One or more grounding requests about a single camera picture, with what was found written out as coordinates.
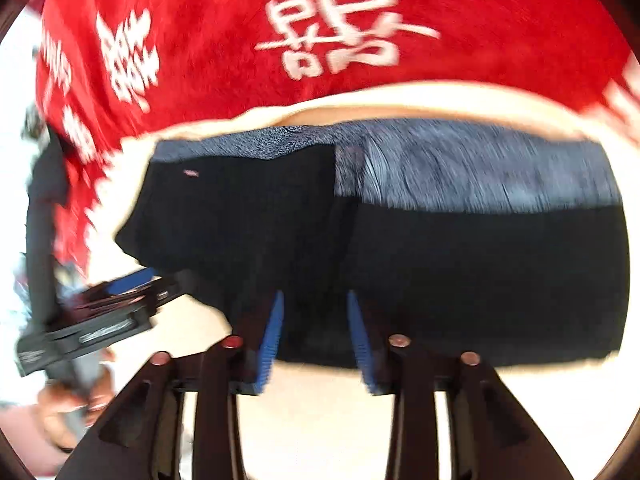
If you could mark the person's left forearm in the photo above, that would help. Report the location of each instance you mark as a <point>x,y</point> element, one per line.
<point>25,440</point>

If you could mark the dark cloth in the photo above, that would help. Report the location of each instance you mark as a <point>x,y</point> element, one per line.
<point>45,220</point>

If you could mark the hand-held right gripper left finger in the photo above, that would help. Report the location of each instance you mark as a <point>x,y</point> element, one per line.
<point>270,340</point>

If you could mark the black pants blue floral stripe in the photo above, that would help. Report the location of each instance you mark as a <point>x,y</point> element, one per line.
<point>450,285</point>

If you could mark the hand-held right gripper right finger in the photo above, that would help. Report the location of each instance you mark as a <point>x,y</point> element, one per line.
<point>361,340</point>

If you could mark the cream quilt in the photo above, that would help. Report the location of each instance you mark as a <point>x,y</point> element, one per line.
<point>320,420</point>

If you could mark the red printed blanket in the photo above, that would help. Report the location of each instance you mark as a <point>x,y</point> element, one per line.
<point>210,20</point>

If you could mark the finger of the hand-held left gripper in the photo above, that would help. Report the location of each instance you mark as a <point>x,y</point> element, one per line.
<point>130,280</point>
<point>172,287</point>

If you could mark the person's left hand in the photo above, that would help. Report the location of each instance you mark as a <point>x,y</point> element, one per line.
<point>60,410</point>

